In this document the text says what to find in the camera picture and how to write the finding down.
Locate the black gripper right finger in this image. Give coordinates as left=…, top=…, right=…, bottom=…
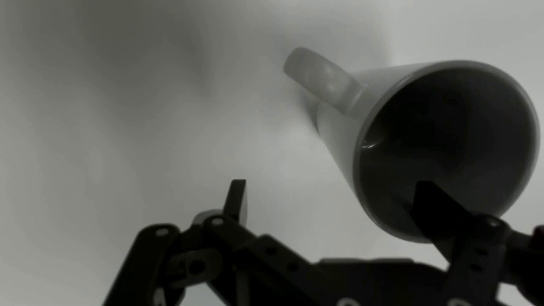
left=410, top=181, right=544, bottom=306

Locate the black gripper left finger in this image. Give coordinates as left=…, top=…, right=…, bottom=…
left=104, top=179, right=319, bottom=306

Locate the white mug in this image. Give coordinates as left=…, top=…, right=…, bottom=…
left=282, top=46, right=540, bottom=245

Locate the white table cover sheet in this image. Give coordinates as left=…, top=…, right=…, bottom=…
left=0, top=0, right=544, bottom=306

